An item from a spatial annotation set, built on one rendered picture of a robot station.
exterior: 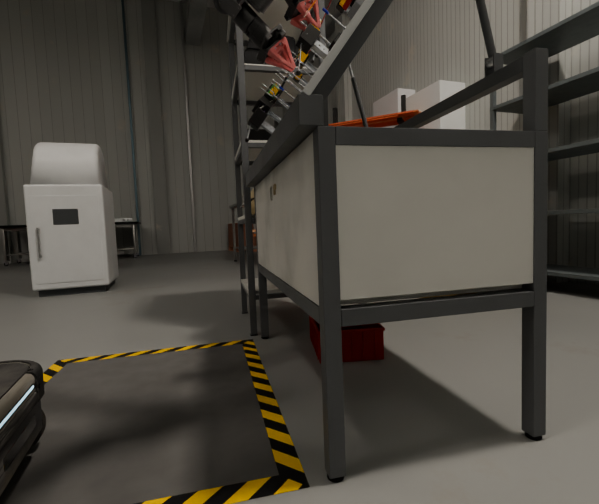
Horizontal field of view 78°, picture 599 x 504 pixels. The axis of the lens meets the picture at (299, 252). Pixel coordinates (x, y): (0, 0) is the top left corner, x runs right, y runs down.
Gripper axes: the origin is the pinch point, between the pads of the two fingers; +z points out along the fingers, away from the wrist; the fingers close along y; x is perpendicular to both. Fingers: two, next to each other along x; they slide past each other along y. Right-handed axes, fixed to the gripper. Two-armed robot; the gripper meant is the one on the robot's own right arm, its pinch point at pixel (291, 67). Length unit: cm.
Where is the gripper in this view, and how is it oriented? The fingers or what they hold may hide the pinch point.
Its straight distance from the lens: 115.0
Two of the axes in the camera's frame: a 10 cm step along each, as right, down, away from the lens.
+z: 7.2, 6.8, 1.6
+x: -6.2, 7.3, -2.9
